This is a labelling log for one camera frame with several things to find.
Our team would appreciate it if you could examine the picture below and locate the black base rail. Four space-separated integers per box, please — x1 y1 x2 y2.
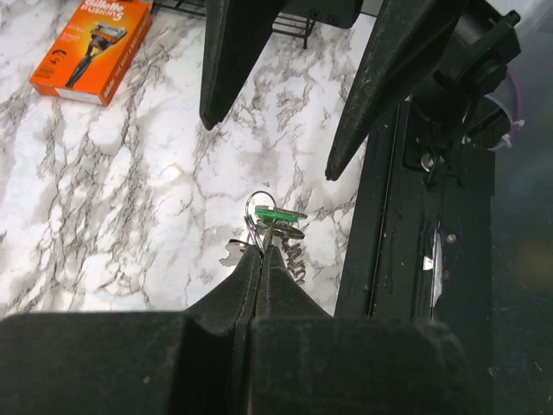
334 103 494 330

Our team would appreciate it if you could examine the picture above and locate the green key tag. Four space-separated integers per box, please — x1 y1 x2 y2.
254 205 300 225

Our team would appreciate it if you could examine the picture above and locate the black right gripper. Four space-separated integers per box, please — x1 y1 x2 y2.
200 0 465 181

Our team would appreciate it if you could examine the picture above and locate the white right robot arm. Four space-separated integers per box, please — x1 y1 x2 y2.
200 1 521 181

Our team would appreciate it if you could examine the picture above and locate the black wire rack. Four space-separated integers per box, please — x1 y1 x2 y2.
150 0 377 49

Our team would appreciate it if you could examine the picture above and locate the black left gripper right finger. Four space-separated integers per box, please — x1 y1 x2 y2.
250 247 475 414

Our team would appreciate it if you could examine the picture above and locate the red handled steel key organizer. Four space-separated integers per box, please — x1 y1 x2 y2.
219 190 308 285

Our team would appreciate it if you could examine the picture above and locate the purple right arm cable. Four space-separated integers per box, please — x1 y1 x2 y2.
487 71 527 151

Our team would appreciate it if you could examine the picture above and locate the orange razor box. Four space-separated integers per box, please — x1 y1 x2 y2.
29 0 153 106

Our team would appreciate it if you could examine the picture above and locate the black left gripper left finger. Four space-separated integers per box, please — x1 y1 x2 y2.
1 247 261 414

